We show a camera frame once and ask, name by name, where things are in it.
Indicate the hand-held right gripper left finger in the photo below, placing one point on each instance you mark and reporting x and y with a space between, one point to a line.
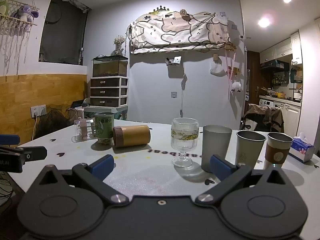
103 167

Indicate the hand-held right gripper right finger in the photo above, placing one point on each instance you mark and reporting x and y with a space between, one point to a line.
221 167

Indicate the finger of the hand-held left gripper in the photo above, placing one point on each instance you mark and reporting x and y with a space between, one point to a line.
10 139
35 153

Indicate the brown cylindrical cup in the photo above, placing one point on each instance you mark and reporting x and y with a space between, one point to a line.
132 136

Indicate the grey frosted cup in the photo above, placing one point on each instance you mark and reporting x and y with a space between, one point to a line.
216 147

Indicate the pale metal cup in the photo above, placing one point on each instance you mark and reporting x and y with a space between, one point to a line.
248 150

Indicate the clear glass cup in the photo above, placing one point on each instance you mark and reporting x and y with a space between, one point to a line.
83 130

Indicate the metal cup with brown sleeve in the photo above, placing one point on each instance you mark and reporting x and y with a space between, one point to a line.
277 151

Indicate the dark bag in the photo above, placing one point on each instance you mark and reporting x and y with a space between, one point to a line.
53 123

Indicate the green printed can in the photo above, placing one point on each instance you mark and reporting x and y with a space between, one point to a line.
104 127

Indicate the ribbed stemmed glass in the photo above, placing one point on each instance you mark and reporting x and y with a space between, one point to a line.
184 135

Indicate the teal side table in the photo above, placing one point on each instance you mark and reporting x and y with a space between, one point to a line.
105 111

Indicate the chair with draped clothes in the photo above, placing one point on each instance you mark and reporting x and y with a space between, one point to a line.
265 117

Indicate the white plastic drawer unit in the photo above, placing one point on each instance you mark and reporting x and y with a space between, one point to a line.
108 91

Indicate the white washing machine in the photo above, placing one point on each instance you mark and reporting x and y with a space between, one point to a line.
266 103

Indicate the blue tissue box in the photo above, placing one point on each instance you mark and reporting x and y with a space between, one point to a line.
301 150

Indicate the small white plush sheep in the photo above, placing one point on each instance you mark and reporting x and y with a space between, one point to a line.
236 86

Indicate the dark wooden door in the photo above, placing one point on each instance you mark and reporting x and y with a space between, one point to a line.
253 77

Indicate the white hanging bag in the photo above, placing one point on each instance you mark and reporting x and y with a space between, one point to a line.
216 69

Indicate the glass fish tank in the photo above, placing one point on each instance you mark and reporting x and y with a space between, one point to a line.
110 67

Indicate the rice cooker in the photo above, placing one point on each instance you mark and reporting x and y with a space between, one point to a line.
296 96

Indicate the macrame hanging rack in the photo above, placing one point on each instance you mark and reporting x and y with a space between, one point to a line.
15 30

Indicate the dark window curtain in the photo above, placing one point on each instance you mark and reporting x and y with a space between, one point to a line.
63 30

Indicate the vase with dried flowers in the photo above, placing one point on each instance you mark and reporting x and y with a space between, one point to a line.
119 43

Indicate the purple plush toy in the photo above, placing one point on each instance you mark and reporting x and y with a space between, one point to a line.
25 13

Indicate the green plush toy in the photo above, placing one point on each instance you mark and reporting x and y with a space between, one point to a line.
3 7

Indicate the printed blanket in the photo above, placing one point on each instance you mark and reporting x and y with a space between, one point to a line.
180 32

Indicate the gold crown decoration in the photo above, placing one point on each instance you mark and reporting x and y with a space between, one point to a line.
161 11

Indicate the white wall socket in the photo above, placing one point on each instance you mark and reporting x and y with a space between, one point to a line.
38 110

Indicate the wall switch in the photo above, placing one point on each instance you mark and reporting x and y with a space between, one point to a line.
174 94

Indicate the small wall shelf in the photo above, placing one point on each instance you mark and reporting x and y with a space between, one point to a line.
173 61

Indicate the white kitchen wall cabinets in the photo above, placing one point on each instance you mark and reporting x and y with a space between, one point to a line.
280 50

